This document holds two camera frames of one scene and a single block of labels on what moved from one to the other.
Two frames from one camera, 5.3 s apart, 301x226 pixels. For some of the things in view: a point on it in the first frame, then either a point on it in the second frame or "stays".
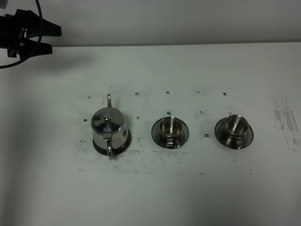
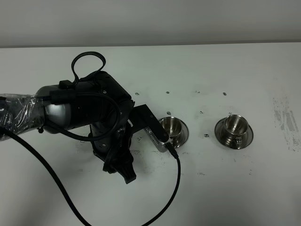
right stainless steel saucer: x=229 y=141 stays
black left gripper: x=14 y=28 to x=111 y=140
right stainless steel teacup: x=235 y=126 stays
